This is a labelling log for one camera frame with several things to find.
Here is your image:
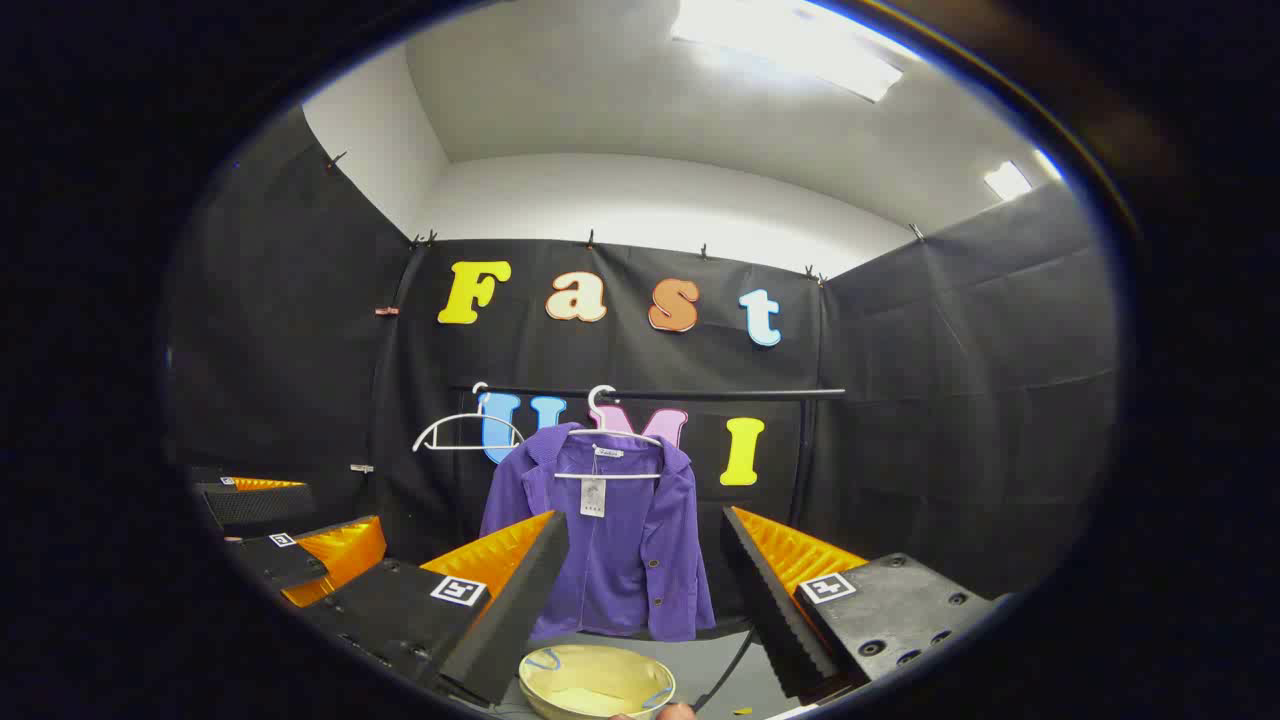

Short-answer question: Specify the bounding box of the black backdrop cloth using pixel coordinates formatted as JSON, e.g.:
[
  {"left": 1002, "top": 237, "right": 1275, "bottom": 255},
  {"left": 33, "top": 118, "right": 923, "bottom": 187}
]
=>
[{"left": 165, "top": 105, "right": 1121, "bottom": 641}]

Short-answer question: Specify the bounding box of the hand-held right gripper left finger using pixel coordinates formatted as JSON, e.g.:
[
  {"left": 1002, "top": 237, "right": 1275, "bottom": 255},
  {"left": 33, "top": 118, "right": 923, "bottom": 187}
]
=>
[{"left": 298, "top": 510, "right": 571, "bottom": 709}]

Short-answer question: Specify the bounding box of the purple jacket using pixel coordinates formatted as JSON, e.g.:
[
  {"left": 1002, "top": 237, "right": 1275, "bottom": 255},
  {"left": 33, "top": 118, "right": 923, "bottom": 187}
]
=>
[{"left": 480, "top": 423, "right": 717, "bottom": 643}]

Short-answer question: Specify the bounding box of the small ceiling light panel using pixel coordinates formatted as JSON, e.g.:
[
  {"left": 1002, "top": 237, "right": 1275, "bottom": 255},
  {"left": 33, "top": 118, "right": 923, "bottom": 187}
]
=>
[{"left": 984, "top": 160, "right": 1033, "bottom": 201}]

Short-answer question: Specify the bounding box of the black clothes rail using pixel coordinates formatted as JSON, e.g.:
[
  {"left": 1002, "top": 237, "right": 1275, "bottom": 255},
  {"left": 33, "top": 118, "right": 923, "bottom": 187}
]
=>
[{"left": 450, "top": 385, "right": 846, "bottom": 403}]

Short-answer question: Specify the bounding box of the cream laundry hamper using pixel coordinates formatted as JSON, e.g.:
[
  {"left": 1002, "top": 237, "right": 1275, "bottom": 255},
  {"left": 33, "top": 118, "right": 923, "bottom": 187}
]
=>
[{"left": 518, "top": 643, "right": 677, "bottom": 720}]

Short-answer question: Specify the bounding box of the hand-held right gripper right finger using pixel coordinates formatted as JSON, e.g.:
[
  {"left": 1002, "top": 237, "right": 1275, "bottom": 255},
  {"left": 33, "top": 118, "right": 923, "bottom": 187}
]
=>
[{"left": 720, "top": 505, "right": 1006, "bottom": 701}]

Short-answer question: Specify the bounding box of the black floor cable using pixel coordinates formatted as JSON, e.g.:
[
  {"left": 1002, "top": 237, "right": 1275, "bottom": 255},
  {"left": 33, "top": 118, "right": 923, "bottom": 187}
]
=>
[{"left": 690, "top": 628, "right": 756, "bottom": 713}]

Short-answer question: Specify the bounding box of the large ceiling light panel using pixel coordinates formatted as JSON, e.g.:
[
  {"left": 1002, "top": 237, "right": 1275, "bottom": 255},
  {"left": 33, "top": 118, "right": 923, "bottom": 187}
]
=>
[{"left": 670, "top": 0, "right": 904, "bottom": 103}]

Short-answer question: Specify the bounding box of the white clothes hanger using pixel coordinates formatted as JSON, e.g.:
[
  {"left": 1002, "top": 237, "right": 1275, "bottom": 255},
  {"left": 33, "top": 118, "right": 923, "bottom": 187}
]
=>
[
  {"left": 412, "top": 382, "right": 526, "bottom": 453},
  {"left": 553, "top": 385, "right": 666, "bottom": 483}
]

